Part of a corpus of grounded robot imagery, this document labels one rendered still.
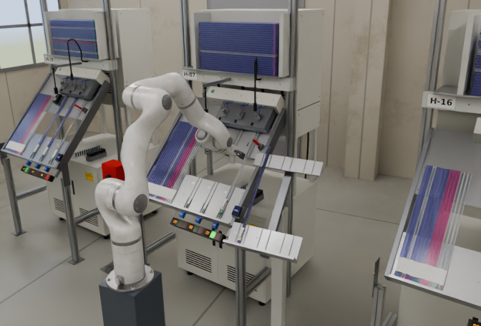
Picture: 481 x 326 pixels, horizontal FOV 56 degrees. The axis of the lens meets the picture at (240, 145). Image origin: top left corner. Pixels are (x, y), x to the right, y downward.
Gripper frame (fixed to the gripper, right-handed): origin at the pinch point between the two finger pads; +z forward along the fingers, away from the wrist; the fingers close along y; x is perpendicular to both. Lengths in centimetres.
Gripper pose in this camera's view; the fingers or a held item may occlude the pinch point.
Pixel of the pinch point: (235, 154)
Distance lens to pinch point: 231.4
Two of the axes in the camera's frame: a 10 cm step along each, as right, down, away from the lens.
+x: -3.1, 9.3, -1.8
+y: -8.2, -1.7, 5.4
